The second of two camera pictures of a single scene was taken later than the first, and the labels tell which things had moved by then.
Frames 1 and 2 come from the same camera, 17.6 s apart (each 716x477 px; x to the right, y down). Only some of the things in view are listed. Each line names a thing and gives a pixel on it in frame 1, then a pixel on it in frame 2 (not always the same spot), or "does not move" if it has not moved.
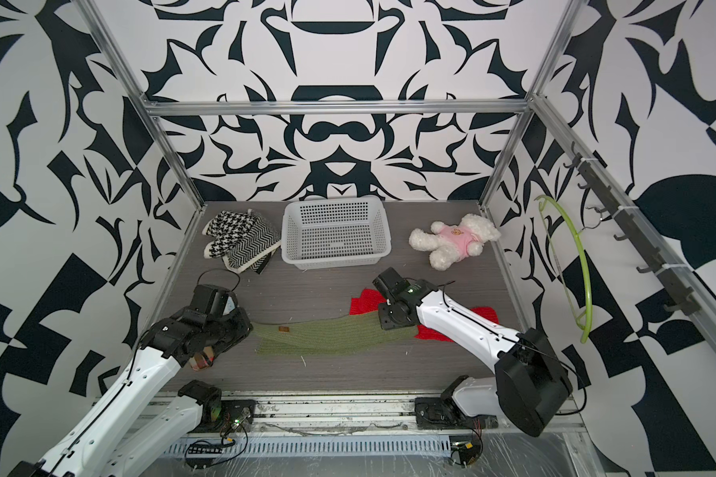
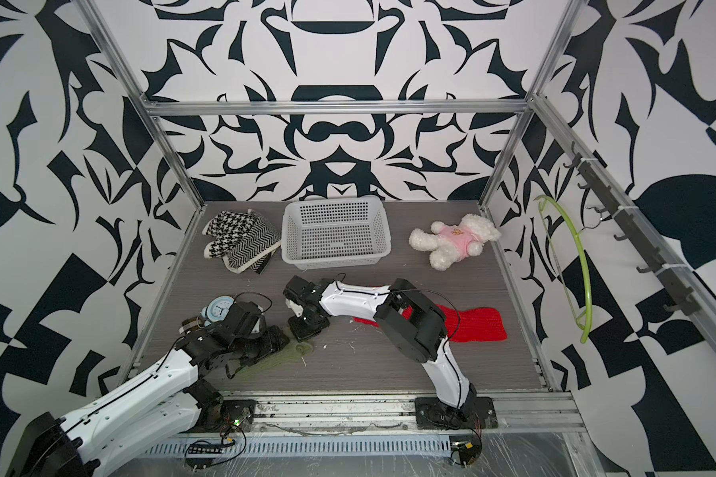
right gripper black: (385, 323) -> (298, 331)
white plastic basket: (335, 233) does not move
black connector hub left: (205, 449) does not move
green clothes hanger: (577, 319) does not move
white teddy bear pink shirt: (448, 244) does not move
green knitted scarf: (325, 335) -> (291, 352)
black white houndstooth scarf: (242, 238) does not move
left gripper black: (243, 316) -> (275, 339)
